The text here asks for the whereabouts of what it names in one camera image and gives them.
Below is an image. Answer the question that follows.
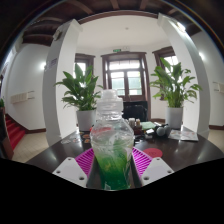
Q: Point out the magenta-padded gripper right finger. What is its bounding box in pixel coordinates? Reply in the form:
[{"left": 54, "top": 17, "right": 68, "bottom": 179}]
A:
[{"left": 128, "top": 147, "right": 175, "bottom": 190}]

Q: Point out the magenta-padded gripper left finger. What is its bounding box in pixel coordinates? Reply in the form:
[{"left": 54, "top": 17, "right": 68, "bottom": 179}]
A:
[{"left": 52, "top": 147, "right": 101, "bottom": 190}]

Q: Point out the clear bottle with green drink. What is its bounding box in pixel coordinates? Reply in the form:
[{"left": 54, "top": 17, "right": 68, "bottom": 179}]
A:
[{"left": 89, "top": 89, "right": 135, "bottom": 191}]

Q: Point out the flat round red coaster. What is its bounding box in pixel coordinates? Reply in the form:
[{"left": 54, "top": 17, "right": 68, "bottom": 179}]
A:
[{"left": 143, "top": 147, "right": 164, "bottom": 159}]

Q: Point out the tea set tray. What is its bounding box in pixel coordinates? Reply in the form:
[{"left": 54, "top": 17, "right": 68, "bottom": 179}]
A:
[{"left": 128, "top": 117, "right": 144, "bottom": 134}]

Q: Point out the printed white booklet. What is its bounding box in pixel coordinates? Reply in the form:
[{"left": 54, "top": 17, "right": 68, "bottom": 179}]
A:
[{"left": 168, "top": 129, "right": 200, "bottom": 142}]

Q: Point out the black chair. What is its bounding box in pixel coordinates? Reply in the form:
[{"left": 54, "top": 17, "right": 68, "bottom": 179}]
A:
[{"left": 122, "top": 100, "right": 149, "bottom": 123}]

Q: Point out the green plant in white pot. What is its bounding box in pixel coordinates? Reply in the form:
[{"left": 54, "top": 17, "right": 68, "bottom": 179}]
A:
[
  {"left": 149, "top": 57, "right": 203, "bottom": 130},
  {"left": 54, "top": 63, "right": 104, "bottom": 132}
]

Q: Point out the red carpeted staircase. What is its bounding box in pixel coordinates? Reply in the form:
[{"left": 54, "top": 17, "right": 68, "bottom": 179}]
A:
[{"left": 4, "top": 114, "right": 27, "bottom": 151}]

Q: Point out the brown wooden double door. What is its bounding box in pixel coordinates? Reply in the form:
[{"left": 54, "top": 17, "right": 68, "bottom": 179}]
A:
[{"left": 100, "top": 51, "right": 152, "bottom": 119}]

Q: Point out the brown wooden framed window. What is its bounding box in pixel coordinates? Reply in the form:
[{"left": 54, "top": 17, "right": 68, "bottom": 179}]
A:
[
  {"left": 73, "top": 53, "right": 96, "bottom": 81},
  {"left": 152, "top": 45, "right": 183, "bottom": 101}
]

